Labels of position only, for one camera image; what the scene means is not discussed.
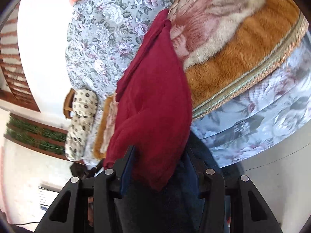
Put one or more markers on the floral blue sofa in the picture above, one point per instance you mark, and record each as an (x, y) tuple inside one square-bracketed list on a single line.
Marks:
[(104, 36)]

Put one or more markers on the wooden window shutter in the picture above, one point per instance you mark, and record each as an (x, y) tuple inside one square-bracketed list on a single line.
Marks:
[(14, 86)]

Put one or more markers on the dark red long-sleeve shirt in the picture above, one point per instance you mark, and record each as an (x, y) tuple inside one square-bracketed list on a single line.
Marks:
[(154, 109)]

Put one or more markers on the green plant planter ledge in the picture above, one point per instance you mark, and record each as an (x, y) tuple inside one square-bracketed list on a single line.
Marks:
[(35, 136)]

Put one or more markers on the cream patterned cushion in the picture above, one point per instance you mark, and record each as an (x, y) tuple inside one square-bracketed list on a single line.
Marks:
[(77, 137), (85, 103)]

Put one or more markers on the orange floral plush blanket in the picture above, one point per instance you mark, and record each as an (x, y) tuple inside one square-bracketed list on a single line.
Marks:
[(225, 47)]

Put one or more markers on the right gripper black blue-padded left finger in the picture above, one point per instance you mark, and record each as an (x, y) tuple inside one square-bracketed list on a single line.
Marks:
[(87, 205)]

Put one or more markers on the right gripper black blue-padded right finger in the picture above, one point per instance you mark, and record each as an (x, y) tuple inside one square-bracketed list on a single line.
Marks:
[(238, 203)]

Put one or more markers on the wooden side chair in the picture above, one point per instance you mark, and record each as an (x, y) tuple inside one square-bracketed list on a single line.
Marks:
[(67, 106)]

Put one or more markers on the person's dark trousers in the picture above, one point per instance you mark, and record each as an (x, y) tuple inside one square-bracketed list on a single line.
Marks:
[(175, 208)]

